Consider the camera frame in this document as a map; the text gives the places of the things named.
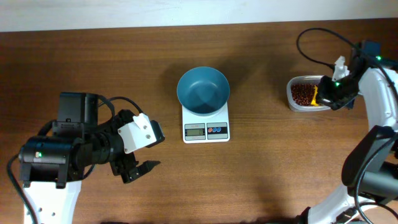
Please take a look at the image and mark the yellow plastic measuring scoop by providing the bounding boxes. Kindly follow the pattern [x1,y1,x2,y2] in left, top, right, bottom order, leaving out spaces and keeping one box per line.
[310,85,319,106]

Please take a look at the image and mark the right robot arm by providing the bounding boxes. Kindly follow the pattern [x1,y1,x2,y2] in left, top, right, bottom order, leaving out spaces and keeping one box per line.
[287,40,397,223]

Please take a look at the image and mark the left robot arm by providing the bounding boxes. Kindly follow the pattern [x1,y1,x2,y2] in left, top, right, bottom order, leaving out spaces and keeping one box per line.
[7,92,165,223]

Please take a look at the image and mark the white digital kitchen scale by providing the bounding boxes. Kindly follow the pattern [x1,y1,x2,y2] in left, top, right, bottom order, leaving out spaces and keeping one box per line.
[182,103,231,144]

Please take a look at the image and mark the teal blue bowl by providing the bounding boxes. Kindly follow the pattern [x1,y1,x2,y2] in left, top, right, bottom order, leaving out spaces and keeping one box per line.
[177,67,230,116]

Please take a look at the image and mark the red beans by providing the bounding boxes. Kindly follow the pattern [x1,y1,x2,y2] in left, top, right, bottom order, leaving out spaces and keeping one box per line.
[290,84,315,106]

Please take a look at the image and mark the clear plastic container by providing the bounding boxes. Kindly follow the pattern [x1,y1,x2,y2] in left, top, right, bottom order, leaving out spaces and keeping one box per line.
[286,75,331,112]

